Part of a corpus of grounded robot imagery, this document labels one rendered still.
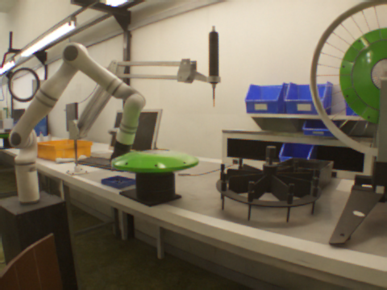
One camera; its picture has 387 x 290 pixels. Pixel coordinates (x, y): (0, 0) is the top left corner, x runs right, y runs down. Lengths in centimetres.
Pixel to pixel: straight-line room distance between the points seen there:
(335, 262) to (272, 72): 126
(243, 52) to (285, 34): 30
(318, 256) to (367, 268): 11
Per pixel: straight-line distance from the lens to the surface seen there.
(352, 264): 66
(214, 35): 100
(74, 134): 145
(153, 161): 86
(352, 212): 80
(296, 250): 69
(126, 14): 269
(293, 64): 166
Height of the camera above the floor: 123
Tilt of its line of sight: 7 degrees down
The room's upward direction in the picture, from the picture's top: straight up
